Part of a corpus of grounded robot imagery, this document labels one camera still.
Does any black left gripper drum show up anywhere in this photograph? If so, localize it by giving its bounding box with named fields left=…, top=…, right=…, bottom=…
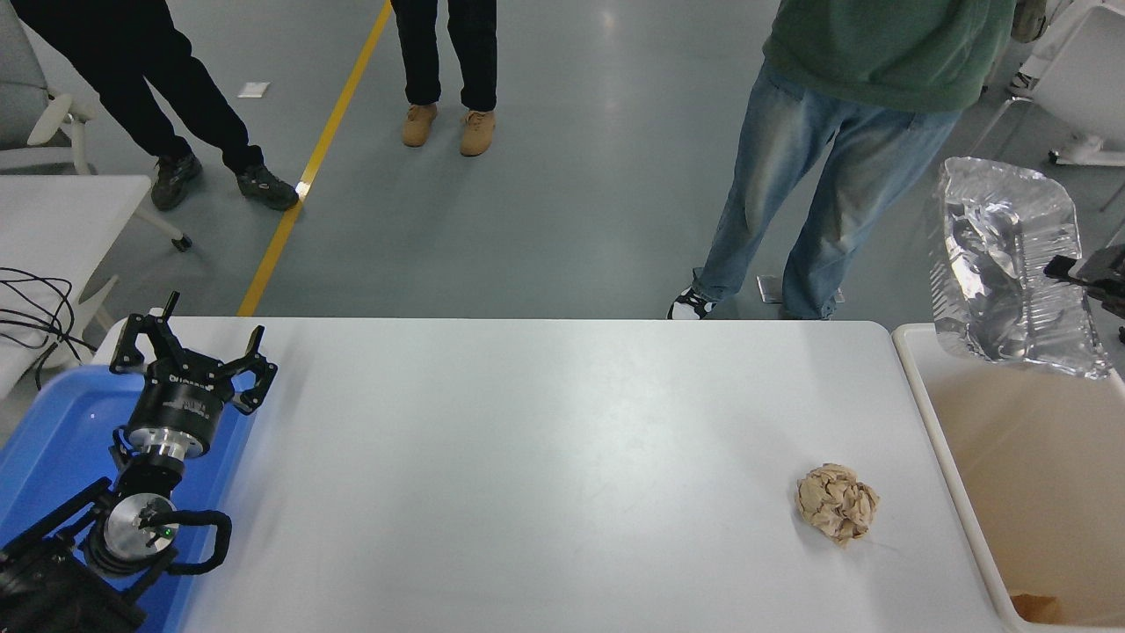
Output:
left=127, top=369, right=231, bottom=440

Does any silver foil tray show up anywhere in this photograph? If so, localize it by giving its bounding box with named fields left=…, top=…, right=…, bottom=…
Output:
left=930, top=156, right=1113, bottom=381

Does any white chair base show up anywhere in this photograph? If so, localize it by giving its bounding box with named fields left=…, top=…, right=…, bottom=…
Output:
left=1049, top=132, right=1125, bottom=168

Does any blue plastic tray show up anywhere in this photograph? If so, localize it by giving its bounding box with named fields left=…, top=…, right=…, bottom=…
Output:
left=0, top=365, right=260, bottom=633

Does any white side table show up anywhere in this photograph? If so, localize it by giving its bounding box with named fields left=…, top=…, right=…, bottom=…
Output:
left=0, top=174, right=192, bottom=397

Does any white chair with metal legs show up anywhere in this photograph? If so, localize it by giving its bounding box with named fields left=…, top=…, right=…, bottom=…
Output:
left=967, top=4, right=1125, bottom=212

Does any large pale plastic bin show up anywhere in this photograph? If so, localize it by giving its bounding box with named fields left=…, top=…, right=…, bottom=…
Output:
left=892, top=323, right=1125, bottom=633

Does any beige garment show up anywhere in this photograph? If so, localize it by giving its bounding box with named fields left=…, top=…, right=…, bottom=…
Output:
left=1011, top=0, right=1049, bottom=42

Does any grey white office chair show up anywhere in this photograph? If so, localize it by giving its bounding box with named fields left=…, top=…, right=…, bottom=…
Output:
left=0, top=0, right=98, bottom=175

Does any crumpled tan paper ball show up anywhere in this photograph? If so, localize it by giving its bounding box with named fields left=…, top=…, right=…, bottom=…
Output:
left=795, top=463, right=882, bottom=548

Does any black cable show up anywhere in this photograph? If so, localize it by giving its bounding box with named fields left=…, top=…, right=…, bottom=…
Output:
left=0, top=266, right=99, bottom=392

